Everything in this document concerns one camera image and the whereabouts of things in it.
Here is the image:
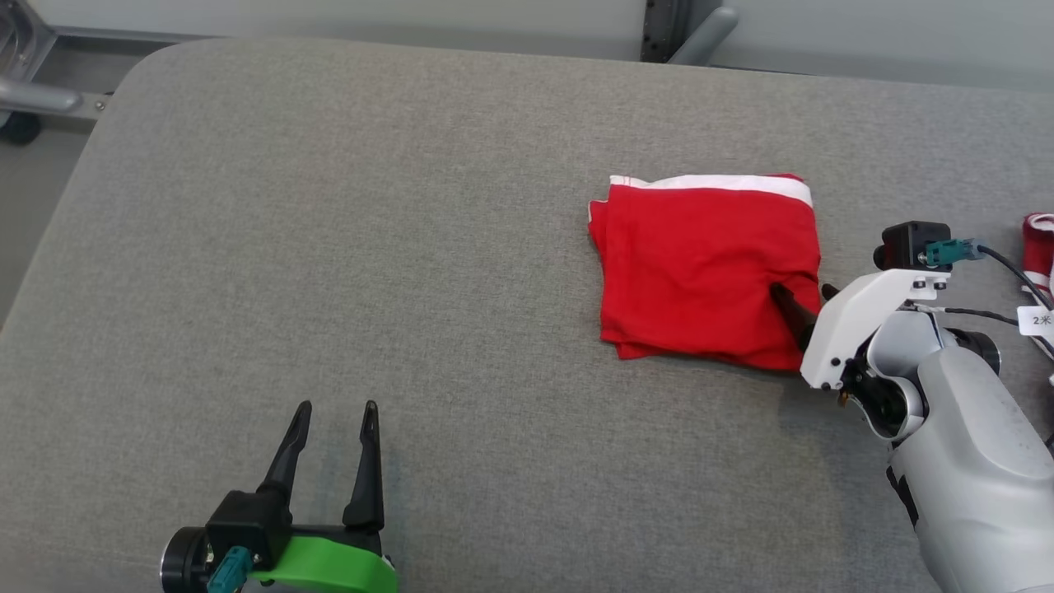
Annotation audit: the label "grey metal partition post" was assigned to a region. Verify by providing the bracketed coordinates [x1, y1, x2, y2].
[641, 0, 739, 66]
[0, 0, 110, 147]

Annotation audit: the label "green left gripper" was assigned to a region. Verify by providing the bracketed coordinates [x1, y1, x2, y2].
[247, 400, 401, 593]

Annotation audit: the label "red Bulls basketball jersey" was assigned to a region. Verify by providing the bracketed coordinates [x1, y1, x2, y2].
[1021, 212, 1054, 386]

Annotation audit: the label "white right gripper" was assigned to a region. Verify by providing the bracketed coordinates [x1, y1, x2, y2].
[769, 268, 953, 391]

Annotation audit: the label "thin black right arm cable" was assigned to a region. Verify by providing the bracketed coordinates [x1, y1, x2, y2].
[976, 245, 1054, 363]

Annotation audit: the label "teal right camera connector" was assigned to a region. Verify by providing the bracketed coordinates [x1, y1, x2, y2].
[926, 238, 986, 269]

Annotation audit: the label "thin black right gripper cable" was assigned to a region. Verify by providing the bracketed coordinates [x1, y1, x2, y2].
[906, 303, 1022, 326]

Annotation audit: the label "teal camera connector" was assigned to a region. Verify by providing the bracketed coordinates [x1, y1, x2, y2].
[926, 238, 986, 269]
[206, 546, 253, 593]

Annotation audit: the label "teal left camera connector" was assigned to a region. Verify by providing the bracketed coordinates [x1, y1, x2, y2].
[206, 546, 253, 593]

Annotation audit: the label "red shorts with white stripe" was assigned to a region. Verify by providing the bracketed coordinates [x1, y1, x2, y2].
[588, 172, 825, 372]

